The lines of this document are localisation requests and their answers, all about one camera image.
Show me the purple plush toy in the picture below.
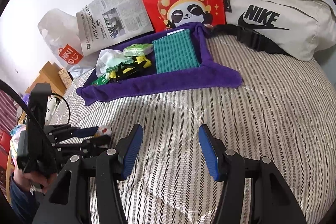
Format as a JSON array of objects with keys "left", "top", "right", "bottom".
[{"left": 22, "top": 93, "right": 30, "bottom": 105}]

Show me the white Miniso plastic bag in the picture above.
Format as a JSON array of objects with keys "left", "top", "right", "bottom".
[{"left": 38, "top": 9, "right": 98, "bottom": 78}]

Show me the striped grey white quilt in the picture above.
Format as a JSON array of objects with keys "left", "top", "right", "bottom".
[{"left": 51, "top": 36, "right": 335, "bottom": 223}]

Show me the patterned small box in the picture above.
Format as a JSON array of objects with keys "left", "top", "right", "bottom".
[{"left": 58, "top": 68, "right": 73, "bottom": 89}]

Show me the yellow black small pouch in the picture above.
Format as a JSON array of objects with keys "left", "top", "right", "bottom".
[{"left": 108, "top": 56, "right": 152, "bottom": 83}]

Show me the person's left hand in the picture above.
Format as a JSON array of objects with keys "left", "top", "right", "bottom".
[{"left": 13, "top": 166, "right": 58, "bottom": 194}]

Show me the fruit print wet wipe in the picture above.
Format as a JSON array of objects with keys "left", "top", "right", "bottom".
[{"left": 94, "top": 126, "right": 112, "bottom": 138}]

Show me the cream Nike waist bag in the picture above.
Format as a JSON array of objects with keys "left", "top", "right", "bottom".
[{"left": 224, "top": 0, "right": 335, "bottom": 61}]

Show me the teal ribbed knit cloth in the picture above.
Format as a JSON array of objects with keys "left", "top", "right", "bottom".
[{"left": 152, "top": 29, "right": 200, "bottom": 74}]

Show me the green tissue pack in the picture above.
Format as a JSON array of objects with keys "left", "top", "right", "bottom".
[{"left": 123, "top": 43, "right": 154, "bottom": 57}]

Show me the black cable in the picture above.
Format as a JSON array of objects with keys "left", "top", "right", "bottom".
[{"left": 0, "top": 79, "right": 72, "bottom": 135}]

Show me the white spotted plush toy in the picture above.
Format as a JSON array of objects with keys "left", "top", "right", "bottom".
[{"left": 45, "top": 96, "right": 59, "bottom": 125}]

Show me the purple fleece towel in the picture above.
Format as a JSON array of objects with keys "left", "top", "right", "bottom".
[{"left": 76, "top": 23, "right": 243, "bottom": 106}]

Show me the folded newspaper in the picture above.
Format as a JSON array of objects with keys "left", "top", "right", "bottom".
[{"left": 76, "top": 0, "right": 153, "bottom": 56}]

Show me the green sachet packet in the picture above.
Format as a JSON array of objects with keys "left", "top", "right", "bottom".
[{"left": 91, "top": 74, "right": 109, "bottom": 86}]

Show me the wooden chair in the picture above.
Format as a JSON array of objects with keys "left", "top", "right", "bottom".
[{"left": 25, "top": 61, "right": 67, "bottom": 96}]

